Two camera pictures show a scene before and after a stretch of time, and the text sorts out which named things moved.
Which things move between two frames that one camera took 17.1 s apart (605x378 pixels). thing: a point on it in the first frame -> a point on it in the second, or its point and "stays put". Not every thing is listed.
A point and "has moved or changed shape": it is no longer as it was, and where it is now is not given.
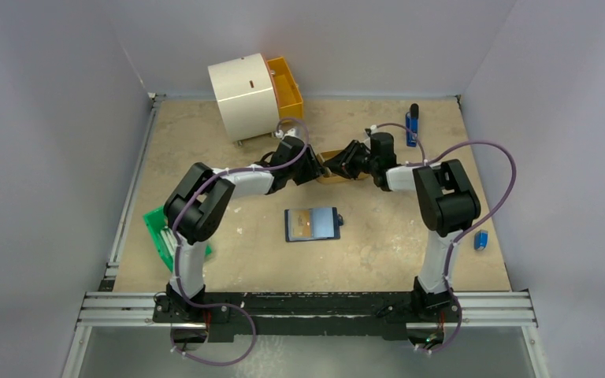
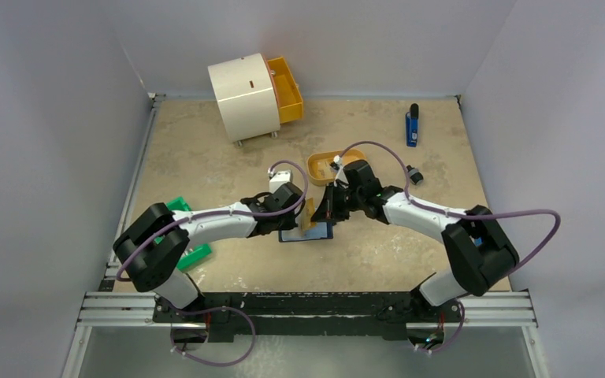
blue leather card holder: (312, 224) has moved or changed shape
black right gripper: (351, 161) -> (337, 199)
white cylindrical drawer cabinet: (245, 90) stays put
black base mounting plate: (329, 315) stays put
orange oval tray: (332, 178) stays put
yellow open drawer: (288, 98) stays put
